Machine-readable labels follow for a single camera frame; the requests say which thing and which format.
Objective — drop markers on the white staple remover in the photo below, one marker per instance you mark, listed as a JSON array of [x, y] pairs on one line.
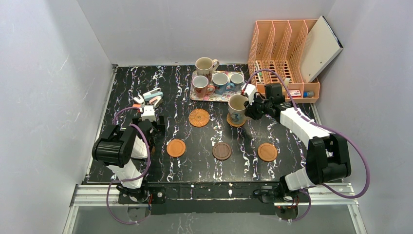
[[138, 99]]

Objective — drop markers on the peach desk file organizer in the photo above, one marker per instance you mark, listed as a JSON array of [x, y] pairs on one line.
[[278, 45]]

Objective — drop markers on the red card box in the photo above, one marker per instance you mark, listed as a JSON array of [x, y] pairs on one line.
[[295, 93]]

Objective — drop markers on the light wooden round coaster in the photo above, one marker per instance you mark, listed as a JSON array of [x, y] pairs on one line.
[[267, 152]]

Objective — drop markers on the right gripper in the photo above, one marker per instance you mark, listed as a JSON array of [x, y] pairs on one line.
[[255, 108]]

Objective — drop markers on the dark walnut round coaster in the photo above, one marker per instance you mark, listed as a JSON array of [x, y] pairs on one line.
[[221, 151]]

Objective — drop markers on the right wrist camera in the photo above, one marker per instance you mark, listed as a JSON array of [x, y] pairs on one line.
[[249, 92]]

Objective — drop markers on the terracotta round coaster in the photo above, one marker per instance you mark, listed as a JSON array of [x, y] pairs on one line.
[[176, 148]]

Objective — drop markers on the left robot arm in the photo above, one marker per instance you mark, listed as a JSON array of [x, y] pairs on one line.
[[116, 149]]

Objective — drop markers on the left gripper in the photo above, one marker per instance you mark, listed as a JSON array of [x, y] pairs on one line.
[[159, 122]]

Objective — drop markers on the green white marker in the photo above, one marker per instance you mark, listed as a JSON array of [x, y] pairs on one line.
[[259, 75]]

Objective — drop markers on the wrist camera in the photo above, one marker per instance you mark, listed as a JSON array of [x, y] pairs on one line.
[[249, 92], [148, 113]]

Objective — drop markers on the beige mug with number three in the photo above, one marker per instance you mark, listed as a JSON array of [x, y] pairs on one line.
[[236, 108]]

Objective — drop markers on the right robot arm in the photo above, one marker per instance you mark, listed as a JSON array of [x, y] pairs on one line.
[[327, 157]]

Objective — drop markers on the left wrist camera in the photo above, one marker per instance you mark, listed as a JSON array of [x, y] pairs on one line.
[[148, 113]]

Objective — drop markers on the small light blue mug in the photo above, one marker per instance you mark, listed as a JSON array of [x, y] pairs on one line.
[[237, 80]]

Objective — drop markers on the blue cap bottle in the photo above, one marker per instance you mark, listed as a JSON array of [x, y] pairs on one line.
[[308, 94]]

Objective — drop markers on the pink floral mug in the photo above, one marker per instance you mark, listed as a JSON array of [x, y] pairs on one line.
[[202, 86]]

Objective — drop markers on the woven rattan coaster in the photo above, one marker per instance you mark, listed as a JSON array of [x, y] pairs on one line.
[[233, 124], [199, 118]]

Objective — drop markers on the white board binder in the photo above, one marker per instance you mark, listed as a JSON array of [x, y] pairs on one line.
[[321, 47]]

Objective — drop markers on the aluminium front rail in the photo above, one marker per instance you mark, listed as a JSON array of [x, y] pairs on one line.
[[211, 208]]

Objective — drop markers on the white pink stapler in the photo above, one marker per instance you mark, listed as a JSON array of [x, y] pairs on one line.
[[156, 101]]

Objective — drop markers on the floral serving tray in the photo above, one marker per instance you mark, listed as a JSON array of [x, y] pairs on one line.
[[217, 97]]

